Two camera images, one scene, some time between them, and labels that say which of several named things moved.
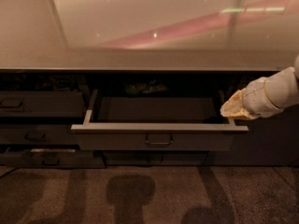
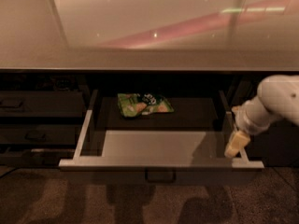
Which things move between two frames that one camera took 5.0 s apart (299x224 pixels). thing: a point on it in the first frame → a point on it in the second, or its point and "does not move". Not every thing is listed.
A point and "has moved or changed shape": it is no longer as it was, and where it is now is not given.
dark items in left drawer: (60, 82) does not move
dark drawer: (157, 120) has moved or changed shape
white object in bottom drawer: (52, 150) does not move
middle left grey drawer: (36, 134) does not move
